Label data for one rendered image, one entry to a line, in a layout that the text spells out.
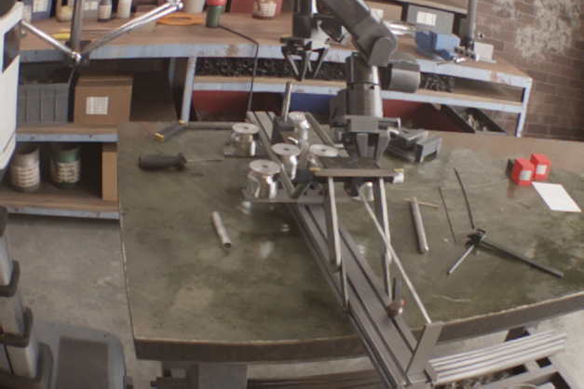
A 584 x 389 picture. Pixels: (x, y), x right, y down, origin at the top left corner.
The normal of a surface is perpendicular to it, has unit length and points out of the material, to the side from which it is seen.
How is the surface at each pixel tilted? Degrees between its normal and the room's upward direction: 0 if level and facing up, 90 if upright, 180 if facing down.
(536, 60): 90
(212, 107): 90
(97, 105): 90
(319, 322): 0
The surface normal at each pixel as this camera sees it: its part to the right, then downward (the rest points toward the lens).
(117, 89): 0.19, 0.48
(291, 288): 0.14, -0.90
